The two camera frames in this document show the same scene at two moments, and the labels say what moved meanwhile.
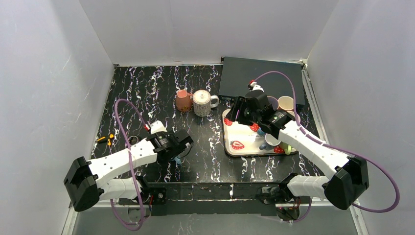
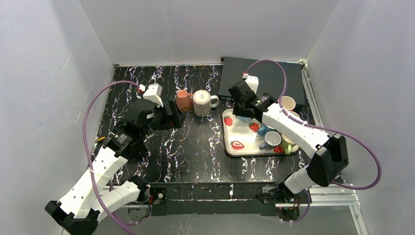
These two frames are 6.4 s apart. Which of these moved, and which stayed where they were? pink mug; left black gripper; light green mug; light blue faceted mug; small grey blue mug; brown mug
Moved: light blue faceted mug; left black gripper
Stayed: pink mug; light green mug; small grey blue mug; brown mug
